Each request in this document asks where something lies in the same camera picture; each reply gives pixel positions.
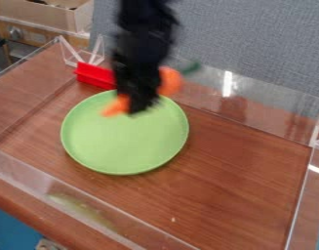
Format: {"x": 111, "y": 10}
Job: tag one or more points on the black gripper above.
{"x": 145, "y": 35}

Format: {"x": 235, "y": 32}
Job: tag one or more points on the orange toy carrot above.
{"x": 172, "y": 80}

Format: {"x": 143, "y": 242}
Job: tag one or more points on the red plastic block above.
{"x": 96, "y": 76}

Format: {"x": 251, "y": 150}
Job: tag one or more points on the green round plate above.
{"x": 123, "y": 145}

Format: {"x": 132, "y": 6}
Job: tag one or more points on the wooden box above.
{"x": 68, "y": 15}

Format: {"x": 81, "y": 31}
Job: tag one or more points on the clear acrylic tray walls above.
{"x": 223, "y": 196}

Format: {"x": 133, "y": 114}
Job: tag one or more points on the clear acrylic triangle bracket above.
{"x": 75, "y": 56}

